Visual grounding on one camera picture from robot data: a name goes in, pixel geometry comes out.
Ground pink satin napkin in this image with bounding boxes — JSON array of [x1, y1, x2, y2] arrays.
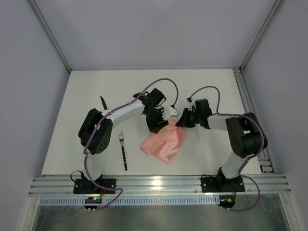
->
[[140, 118, 185, 164]]

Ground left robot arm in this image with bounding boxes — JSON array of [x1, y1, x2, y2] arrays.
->
[[78, 88, 168, 181]]

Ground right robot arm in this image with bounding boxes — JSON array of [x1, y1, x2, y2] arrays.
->
[[176, 98, 268, 186]]

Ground black knife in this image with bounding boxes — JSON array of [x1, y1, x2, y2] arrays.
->
[[100, 96, 108, 110]]

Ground right controller board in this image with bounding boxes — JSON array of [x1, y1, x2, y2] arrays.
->
[[218, 195, 236, 210]]

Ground controller board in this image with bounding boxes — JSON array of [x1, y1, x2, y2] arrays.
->
[[218, 195, 236, 210], [84, 196, 102, 210]]

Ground left controller board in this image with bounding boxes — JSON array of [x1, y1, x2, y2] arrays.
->
[[84, 196, 102, 210]]

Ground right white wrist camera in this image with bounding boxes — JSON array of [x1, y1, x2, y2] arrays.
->
[[187, 97, 196, 112]]

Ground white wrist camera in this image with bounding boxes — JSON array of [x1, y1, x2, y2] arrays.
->
[[187, 97, 196, 112], [163, 105, 178, 120]]

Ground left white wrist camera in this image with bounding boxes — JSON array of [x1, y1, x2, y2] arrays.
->
[[163, 105, 178, 120]]

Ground silver fork black handle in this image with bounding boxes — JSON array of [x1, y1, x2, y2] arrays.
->
[[118, 131, 128, 171]]

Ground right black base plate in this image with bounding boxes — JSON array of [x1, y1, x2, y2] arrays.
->
[[200, 174, 245, 193]]

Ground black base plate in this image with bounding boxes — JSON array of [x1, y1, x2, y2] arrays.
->
[[73, 178, 116, 194], [200, 174, 245, 193]]

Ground right side aluminium rail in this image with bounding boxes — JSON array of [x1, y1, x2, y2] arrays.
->
[[233, 68, 276, 174]]

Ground aluminium rail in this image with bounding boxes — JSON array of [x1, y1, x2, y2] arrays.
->
[[233, 68, 276, 174], [28, 174, 291, 196]]

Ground grey slotted cable duct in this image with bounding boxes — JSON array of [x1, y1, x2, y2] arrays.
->
[[39, 194, 219, 206]]

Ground aluminium front rail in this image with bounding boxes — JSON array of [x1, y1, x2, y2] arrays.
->
[[28, 174, 291, 196]]

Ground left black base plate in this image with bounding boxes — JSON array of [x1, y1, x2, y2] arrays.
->
[[73, 178, 116, 194]]

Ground right corner frame post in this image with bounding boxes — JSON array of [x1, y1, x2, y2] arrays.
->
[[239, 0, 285, 72]]

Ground corner frame post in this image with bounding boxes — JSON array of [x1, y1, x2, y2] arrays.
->
[[239, 0, 285, 72], [26, 0, 72, 73]]

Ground left corner frame post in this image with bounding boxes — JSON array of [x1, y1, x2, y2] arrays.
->
[[26, 0, 72, 73]]

